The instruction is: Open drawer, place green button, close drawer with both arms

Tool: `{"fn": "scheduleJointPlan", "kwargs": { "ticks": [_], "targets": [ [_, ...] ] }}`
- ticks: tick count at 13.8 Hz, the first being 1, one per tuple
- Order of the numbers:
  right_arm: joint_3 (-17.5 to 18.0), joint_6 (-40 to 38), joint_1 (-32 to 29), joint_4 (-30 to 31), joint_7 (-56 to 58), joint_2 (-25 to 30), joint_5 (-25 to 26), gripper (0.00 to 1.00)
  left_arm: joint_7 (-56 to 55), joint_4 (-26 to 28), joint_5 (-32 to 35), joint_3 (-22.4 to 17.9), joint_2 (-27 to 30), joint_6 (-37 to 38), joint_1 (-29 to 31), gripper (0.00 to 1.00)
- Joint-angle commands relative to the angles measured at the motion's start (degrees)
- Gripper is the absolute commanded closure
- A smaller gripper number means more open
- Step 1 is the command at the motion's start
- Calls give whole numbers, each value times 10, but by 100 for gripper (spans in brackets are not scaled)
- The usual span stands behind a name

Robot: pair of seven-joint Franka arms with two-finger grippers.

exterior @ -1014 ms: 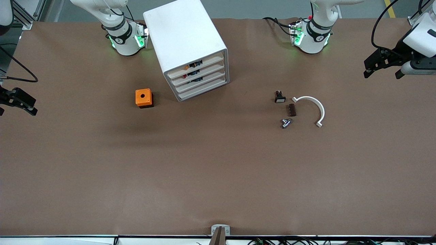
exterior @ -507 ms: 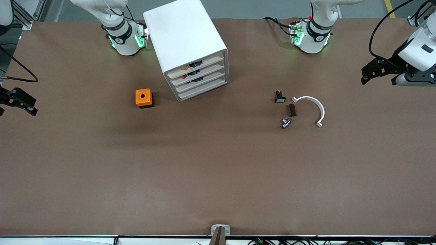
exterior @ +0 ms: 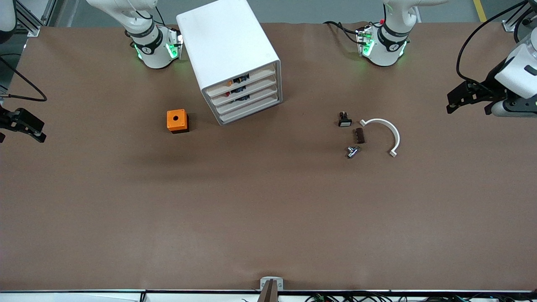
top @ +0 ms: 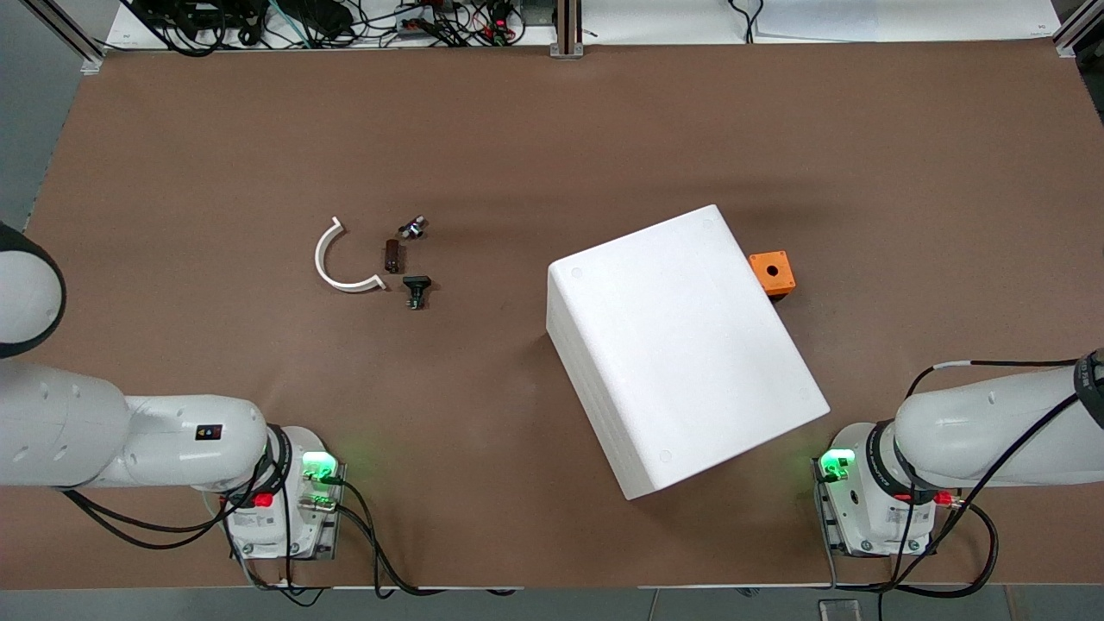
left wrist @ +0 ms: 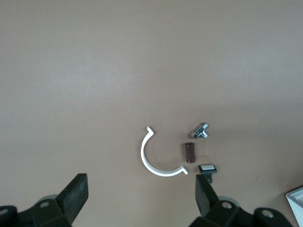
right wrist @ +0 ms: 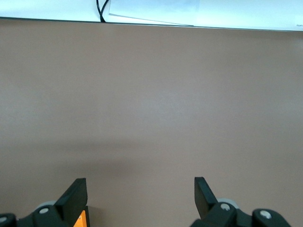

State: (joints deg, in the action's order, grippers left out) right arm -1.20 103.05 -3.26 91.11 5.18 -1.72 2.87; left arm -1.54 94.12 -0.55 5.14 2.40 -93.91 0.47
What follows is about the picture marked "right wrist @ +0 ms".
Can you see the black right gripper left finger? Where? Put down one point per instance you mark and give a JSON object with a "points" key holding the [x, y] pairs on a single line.
{"points": [[71, 201]]}

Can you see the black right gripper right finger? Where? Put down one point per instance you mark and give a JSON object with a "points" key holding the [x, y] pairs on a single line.
{"points": [[206, 203]]}

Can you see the orange box with hole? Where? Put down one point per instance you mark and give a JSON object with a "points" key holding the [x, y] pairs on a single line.
{"points": [[80, 221]]}

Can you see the white table edge board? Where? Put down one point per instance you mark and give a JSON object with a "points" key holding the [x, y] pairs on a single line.
{"points": [[236, 14]]}

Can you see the white paper sheet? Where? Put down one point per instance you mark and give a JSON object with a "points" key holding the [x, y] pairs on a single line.
{"points": [[151, 11]]}

